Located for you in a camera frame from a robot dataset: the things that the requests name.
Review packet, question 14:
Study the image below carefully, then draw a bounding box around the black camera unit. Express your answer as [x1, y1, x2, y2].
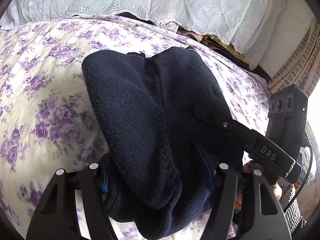
[266, 85, 308, 160]

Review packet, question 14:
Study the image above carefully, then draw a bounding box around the checkered beige curtain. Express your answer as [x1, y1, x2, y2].
[268, 19, 319, 96]

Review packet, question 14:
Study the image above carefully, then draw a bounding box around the navy school cardigan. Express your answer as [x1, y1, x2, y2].
[82, 47, 243, 239]

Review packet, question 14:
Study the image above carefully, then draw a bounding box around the white lace cover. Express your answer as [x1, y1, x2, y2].
[0, 0, 316, 71]

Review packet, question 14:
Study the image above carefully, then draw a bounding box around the person's right hand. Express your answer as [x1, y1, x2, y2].
[235, 160, 283, 214]

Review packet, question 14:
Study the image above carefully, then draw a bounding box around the purple floral bed quilt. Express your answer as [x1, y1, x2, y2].
[1, 15, 269, 236]

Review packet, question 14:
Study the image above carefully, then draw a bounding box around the stacked bedding under cover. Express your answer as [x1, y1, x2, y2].
[117, 12, 249, 70]

